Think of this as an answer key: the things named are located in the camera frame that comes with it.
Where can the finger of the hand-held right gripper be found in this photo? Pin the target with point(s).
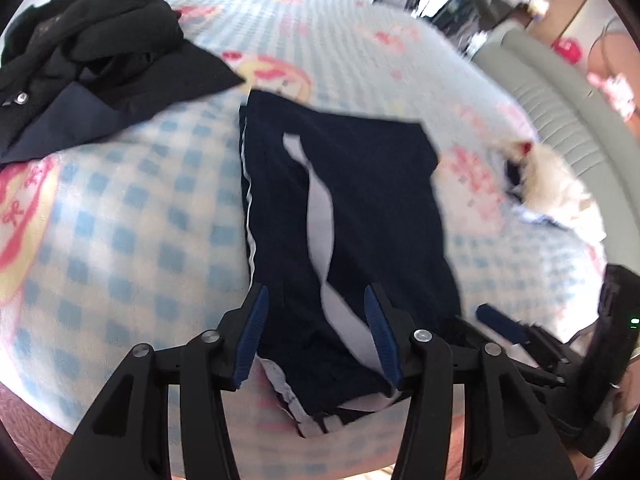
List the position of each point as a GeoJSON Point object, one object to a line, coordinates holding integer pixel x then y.
{"type": "Point", "coordinates": [500, 322]}
{"type": "Point", "coordinates": [470, 332]}

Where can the red plush toy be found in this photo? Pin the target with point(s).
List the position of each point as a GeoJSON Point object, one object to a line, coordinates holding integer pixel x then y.
{"type": "Point", "coordinates": [567, 51]}

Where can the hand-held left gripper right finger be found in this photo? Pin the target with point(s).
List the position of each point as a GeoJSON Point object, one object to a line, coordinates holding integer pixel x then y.
{"type": "Point", "coordinates": [382, 335]}

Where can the cream folded garment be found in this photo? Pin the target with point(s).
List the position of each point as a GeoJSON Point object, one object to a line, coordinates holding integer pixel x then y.
{"type": "Point", "coordinates": [560, 185]}

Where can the blue checkered cartoon blanket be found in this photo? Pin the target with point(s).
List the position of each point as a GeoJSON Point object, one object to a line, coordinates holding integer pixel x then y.
{"type": "Point", "coordinates": [125, 210]}

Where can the dark glass-door wardrobe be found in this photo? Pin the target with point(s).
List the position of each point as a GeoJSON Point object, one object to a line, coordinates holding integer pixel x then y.
{"type": "Point", "coordinates": [450, 0]}

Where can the white and yellow plush toy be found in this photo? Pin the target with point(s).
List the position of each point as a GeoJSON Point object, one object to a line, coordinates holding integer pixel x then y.
{"type": "Point", "coordinates": [540, 6]}

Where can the black clothes heap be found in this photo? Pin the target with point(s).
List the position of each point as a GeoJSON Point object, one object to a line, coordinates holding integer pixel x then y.
{"type": "Point", "coordinates": [100, 60]}

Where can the white and navy folded clothes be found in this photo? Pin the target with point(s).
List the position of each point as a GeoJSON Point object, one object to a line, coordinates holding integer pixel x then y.
{"type": "Point", "coordinates": [515, 175]}

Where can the pink and white plush toy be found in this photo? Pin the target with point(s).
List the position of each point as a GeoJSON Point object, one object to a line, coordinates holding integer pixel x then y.
{"type": "Point", "coordinates": [617, 92]}

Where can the grey padded headboard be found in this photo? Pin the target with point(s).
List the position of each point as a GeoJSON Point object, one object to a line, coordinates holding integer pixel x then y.
{"type": "Point", "coordinates": [550, 95]}

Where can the navy garment with white trim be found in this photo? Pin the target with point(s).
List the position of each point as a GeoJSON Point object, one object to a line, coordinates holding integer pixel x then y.
{"type": "Point", "coordinates": [375, 185]}

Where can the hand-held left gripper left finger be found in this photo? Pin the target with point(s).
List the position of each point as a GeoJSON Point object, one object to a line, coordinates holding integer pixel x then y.
{"type": "Point", "coordinates": [252, 330]}

